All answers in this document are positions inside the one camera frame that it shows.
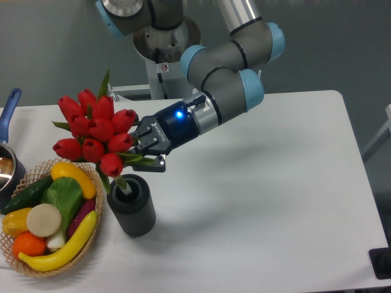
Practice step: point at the blue handled saucepan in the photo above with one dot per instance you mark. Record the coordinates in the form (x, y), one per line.
(12, 170)

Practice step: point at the orange fruit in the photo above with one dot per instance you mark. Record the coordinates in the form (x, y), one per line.
(28, 244)

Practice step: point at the yellow squash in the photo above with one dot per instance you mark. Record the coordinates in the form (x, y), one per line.
(67, 169)

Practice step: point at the yellow bell pepper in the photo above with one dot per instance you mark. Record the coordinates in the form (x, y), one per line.
(15, 223)

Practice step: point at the yellow banana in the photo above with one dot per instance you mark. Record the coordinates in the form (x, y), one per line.
(68, 252)

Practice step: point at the purple sweet potato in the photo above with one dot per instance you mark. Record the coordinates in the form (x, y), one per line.
(85, 208)

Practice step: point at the white metal base frame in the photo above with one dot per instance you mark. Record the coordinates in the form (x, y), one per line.
(128, 90)

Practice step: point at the dark grey ribbed vase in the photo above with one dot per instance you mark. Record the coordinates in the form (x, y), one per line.
(133, 207)

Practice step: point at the red tulip bouquet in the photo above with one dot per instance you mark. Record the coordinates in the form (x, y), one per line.
(100, 135)

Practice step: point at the black device at edge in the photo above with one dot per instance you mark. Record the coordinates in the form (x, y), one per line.
(380, 261)

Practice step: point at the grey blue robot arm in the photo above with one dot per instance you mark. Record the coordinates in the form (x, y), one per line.
(209, 86)

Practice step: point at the white table leg frame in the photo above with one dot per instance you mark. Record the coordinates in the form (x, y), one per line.
(377, 141)

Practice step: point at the green bok choy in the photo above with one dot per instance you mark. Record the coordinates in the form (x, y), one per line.
(65, 194)

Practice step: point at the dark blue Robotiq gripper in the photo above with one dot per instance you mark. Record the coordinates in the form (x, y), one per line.
(160, 134)

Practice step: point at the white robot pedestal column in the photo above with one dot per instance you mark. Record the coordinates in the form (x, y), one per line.
(161, 51)

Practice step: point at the woven wicker basket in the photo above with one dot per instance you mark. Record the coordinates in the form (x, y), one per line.
(39, 172)

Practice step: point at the green cucumber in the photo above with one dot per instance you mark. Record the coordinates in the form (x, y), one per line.
(29, 196)

